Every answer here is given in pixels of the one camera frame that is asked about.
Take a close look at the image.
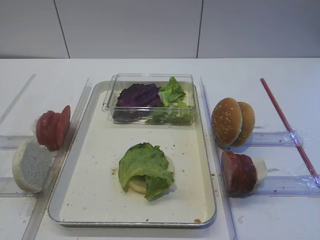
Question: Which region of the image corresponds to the green lettuce leaf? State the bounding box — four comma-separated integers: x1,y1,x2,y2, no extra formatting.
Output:
118,142,175,201

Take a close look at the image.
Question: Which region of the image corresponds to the green lettuce in box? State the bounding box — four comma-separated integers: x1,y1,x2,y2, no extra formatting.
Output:
145,76,193,125

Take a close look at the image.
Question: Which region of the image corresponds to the clear plastic lettuce box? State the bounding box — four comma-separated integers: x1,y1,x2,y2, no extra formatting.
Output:
102,73,197,126

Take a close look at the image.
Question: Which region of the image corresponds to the stack of meat slices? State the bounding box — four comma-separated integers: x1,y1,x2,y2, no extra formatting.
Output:
221,151,258,194

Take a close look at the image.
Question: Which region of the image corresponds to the rear tomato slice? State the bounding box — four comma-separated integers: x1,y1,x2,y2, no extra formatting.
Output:
56,105,71,148

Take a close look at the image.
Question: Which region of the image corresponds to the tomato slice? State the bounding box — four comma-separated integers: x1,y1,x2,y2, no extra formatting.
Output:
56,105,71,148
36,110,61,151

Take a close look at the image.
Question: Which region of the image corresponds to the front tomato slice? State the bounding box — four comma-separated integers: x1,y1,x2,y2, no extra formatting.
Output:
36,110,61,151

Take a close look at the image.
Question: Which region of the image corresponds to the upright white bread slice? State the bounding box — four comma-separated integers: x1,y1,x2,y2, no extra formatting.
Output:
12,138,53,193

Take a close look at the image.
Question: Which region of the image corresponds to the clear meat feeder track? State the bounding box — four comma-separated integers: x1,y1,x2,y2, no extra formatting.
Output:
251,175,320,197

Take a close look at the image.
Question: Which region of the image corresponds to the clear tomato feeder track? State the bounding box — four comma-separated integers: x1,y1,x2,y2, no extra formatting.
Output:
0,135,35,151

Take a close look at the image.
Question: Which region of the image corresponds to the clear bread feeder track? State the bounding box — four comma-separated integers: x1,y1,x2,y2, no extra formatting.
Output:
0,177,41,198

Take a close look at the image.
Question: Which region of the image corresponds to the purple cabbage leaf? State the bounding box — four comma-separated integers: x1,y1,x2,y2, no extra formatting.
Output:
112,83,161,123

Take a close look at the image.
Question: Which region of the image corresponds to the front sesame bun top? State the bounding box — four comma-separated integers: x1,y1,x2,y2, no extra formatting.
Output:
211,97,243,149

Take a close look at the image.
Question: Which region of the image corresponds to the sesame bun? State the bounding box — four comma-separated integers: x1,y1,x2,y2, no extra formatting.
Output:
231,102,255,147
211,97,243,149

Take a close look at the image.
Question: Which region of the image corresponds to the bun bottom on tray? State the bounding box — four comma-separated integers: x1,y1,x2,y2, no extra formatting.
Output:
128,156,175,194

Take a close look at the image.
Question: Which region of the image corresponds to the metal baking tray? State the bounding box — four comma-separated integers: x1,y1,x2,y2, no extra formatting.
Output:
48,81,216,228

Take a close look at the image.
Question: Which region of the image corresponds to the rear sesame bun top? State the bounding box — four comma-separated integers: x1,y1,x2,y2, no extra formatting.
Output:
231,102,255,147

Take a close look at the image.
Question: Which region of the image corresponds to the clear bun feeder track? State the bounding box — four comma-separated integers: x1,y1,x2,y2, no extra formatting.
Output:
243,131,304,147

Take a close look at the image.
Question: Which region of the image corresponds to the white pusher block right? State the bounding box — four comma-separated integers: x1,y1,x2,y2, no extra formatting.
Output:
252,157,268,185

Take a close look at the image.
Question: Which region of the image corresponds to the red plastic rail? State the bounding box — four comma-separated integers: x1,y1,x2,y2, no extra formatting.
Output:
260,77,320,188

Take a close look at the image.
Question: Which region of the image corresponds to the clear rail far left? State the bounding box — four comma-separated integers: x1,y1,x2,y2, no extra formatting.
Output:
0,74,36,125

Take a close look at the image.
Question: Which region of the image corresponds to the clear rail right of tray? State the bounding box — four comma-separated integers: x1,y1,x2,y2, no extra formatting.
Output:
199,77,238,240

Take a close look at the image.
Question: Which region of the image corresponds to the clear rail of tray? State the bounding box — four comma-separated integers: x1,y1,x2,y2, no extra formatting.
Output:
21,78,92,240
199,77,238,240

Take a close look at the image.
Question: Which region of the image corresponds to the clear rail left of tray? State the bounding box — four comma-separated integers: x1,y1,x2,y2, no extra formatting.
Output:
21,78,92,240

